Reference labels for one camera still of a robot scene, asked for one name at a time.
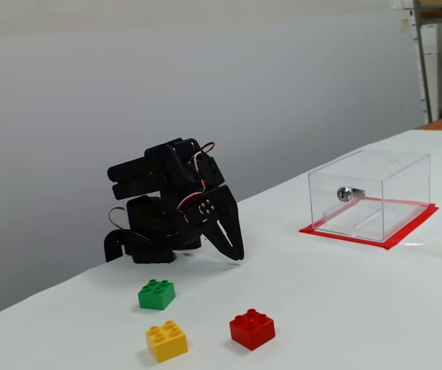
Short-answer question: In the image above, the green lego brick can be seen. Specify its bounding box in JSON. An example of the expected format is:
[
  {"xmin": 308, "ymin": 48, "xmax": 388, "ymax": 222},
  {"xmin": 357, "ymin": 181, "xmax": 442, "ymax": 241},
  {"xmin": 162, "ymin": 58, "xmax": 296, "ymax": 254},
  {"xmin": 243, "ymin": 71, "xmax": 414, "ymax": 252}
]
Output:
[{"xmin": 137, "ymin": 278, "xmax": 177, "ymax": 311}]

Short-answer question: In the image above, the silver cam lock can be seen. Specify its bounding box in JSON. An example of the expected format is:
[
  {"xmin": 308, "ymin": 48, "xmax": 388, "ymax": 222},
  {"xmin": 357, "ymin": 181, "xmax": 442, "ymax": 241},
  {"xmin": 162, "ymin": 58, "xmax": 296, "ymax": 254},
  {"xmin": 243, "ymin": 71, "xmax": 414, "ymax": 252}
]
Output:
[{"xmin": 336, "ymin": 186, "xmax": 366, "ymax": 204}]

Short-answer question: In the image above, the yellow lego brick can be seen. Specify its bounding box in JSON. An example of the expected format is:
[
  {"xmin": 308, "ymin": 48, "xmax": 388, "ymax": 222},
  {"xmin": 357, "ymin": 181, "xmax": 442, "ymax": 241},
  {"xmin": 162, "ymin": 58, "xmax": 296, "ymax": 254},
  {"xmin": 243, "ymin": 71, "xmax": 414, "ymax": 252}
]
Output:
[{"xmin": 144, "ymin": 320, "xmax": 189, "ymax": 364}]

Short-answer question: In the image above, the red lego brick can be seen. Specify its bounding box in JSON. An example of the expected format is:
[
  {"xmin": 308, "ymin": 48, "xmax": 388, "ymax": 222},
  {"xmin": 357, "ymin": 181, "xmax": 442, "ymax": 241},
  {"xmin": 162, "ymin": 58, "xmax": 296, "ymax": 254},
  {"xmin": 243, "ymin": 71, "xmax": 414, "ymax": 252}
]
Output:
[{"xmin": 228, "ymin": 308, "xmax": 277, "ymax": 352}]

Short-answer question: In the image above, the red white base servo cable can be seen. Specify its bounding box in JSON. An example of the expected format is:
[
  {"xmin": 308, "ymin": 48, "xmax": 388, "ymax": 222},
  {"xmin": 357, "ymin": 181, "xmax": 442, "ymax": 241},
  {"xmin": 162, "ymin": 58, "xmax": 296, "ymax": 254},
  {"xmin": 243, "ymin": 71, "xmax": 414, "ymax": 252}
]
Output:
[{"xmin": 108, "ymin": 207, "xmax": 129, "ymax": 232}]

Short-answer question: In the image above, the red white gripper servo cable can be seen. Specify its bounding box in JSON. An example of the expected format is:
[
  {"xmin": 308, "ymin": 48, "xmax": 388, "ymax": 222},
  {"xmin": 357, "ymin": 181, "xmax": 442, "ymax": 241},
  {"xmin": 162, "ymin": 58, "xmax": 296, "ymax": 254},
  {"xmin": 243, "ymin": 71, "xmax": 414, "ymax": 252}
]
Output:
[{"xmin": 177, "ymin": 142, "xmax": 216, "ymax": 223}]

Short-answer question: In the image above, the transparent acrylic box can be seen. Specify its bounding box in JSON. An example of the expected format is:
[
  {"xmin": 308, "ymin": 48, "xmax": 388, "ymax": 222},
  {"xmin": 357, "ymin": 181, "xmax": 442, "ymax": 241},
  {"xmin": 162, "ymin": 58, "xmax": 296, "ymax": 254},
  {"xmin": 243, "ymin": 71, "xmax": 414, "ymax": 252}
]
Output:
[{"xmin": 307, "ymin": 149, "xmax": 432, "ymax": 243}]

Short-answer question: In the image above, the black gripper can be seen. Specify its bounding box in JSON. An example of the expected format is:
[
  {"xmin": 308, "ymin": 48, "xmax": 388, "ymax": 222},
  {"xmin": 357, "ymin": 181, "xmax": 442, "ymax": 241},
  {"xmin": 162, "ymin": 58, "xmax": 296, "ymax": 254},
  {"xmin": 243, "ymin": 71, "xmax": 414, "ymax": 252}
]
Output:
[{"xmin": 184, "ymin": 153, "xmax": 245, "ymax": 262}]

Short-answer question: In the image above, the red tape frame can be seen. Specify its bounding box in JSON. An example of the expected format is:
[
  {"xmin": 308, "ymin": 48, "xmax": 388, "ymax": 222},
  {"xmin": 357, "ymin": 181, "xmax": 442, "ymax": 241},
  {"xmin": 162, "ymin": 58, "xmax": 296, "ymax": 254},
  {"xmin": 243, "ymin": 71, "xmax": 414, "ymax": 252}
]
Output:
[{"xmin": 299, "ymin": 196, "xmax": 440, "ymax": 252}]

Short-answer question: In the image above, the black table clamp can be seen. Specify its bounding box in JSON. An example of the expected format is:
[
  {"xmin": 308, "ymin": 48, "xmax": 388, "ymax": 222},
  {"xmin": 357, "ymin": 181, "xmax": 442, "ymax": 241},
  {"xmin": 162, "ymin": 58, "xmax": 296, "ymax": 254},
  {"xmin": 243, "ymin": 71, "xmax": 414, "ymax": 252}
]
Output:
[{"xmin": 103, "ymin": 230, "xmax": 150, "ymax": 264}]

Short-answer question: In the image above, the white cabinet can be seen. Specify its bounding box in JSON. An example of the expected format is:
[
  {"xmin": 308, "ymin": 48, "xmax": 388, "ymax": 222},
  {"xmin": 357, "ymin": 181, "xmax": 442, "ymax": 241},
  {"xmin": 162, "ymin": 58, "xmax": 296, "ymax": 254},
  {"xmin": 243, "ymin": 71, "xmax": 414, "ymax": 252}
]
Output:
[{"xmin": 420, "ymin": 23, "xmax": 440, "ymax": 123}]

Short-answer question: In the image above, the metal shelf rack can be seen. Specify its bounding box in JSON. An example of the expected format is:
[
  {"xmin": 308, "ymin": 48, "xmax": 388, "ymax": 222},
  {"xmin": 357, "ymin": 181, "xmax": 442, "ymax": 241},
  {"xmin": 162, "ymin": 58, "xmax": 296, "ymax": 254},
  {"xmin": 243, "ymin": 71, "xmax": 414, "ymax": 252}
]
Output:
[{"xmin": 412, "ymin": 0, "xmax": 442, "ymax": 124}]

